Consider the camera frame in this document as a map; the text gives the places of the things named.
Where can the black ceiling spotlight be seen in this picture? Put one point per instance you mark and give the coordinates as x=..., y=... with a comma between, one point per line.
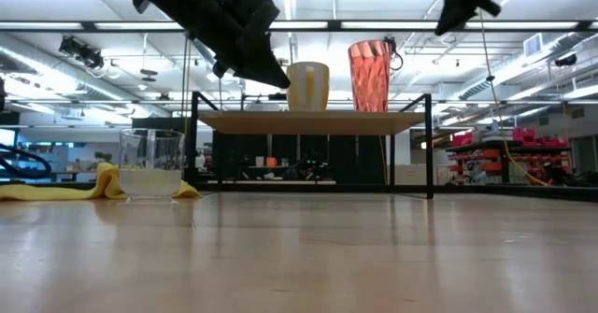
x=81, y=51
x=565, y=61

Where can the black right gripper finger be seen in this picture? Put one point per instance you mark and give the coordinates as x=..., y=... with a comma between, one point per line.
x=455, y=14

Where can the small white cup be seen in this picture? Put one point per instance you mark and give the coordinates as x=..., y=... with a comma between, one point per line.
x=260, y=161

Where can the yellow cloth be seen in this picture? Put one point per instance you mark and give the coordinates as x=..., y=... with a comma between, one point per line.
x=56, y=191

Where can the yellow and white mug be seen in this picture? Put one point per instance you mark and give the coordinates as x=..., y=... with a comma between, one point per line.
x=308, y=86

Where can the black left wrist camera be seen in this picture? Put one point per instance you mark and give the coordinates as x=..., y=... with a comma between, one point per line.
x=259, y=11

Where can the orange faceted plastic tumbler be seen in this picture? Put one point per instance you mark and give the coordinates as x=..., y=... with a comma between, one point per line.
x=370, y=77

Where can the clear glass mug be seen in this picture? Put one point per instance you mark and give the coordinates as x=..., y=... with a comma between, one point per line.
x=150, y=182

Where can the wooden shelf with black legs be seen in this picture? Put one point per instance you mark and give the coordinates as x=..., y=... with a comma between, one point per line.
x=308, y=122

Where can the linear ceiling light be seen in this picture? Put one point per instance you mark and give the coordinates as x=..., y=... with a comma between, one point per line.
x=397, y=24

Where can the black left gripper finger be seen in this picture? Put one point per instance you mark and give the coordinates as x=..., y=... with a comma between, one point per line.
x=261, y=65

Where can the rack with red bins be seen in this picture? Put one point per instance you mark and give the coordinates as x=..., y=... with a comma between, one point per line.
x=514, y=159

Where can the small orange cup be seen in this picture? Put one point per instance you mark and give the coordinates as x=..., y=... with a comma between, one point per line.
x=271, y=162

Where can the black metal rig frame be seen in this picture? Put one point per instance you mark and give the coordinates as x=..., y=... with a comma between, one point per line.
x=514, y=192

